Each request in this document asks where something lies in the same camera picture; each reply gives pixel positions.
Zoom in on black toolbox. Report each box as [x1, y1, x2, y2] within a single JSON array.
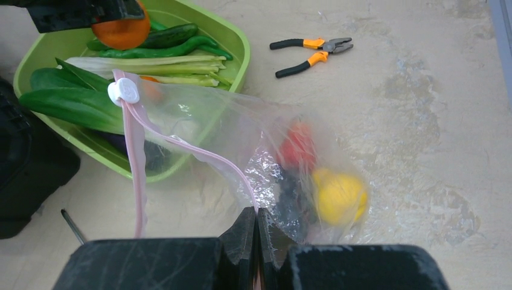
[[1, 79, 80, 239]]

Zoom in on orange green mango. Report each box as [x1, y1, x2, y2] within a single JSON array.
[[140, 76, 164, 103]]

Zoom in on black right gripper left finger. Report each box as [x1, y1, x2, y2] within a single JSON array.
[[53, 207, 256, 289]]

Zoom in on orange fruit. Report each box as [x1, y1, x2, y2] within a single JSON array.
[[91, 1, 150, 50]]

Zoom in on clear zip top bag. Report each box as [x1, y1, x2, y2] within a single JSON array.
[[107, 68, 371, 290]]

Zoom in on black yellow screwdriver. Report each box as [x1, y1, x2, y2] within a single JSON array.
[[60, 208, 86, 245]]

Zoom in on orange black pliers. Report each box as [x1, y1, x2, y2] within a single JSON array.
[[269, 37, 354, 79]]

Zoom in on yellow pear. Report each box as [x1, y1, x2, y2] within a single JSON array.
[[312, 168, 368, 225]]

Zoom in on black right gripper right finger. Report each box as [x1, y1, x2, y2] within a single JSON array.
[[257, 208, 449, 289]]

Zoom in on dark green cucumber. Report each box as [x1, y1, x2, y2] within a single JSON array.
[[86, 23, 199, 51]]

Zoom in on green chili pepper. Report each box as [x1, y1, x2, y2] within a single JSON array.
[[98, 32, 233, 60]]

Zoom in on red strawberry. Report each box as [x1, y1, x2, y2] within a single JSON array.
[[276, 121, 317, 172]]

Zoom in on white napa cabbage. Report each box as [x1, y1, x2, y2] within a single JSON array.
[[65, 55, 234, 88]]

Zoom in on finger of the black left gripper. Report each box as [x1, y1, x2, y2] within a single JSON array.
[[1, 0, 144, 33]]

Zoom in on black grape bunch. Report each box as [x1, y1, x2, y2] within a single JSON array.
[[276, 166, 316, 242]]

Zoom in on green bok choy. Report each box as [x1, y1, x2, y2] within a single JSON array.
[[19, 58, 124, 135]]

